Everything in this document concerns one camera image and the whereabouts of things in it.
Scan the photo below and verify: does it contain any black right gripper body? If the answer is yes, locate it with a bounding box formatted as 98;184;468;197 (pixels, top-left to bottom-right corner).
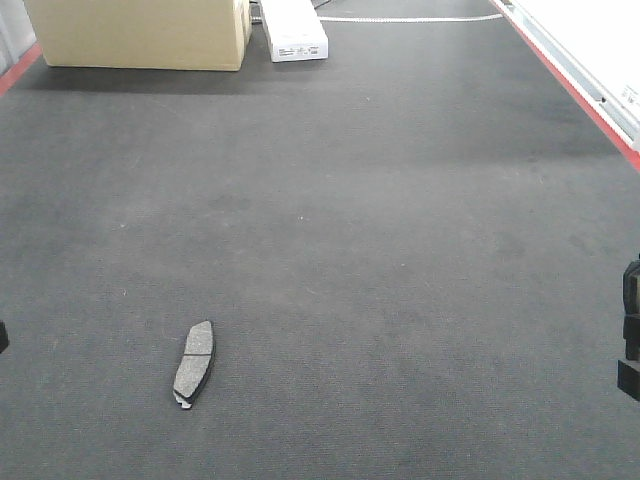
617;260;639;400

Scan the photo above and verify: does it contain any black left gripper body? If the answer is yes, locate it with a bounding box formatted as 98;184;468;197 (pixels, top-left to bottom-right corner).
0;321;9;353

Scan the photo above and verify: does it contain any grey brake pad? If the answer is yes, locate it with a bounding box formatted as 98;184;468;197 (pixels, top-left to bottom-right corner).
172;320;216;410

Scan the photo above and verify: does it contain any dark grey conveyor belt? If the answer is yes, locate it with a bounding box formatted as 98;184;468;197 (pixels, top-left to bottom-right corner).
0;0;640;480

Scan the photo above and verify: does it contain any cardboard box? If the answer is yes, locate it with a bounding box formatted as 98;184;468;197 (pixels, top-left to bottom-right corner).
25;0;251;71

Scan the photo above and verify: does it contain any white carton box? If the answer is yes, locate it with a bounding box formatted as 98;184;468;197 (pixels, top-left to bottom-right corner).
259;0;329;63

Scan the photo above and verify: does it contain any red conveyor frame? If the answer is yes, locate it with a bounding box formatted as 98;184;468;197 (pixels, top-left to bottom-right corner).
1;1;639;182

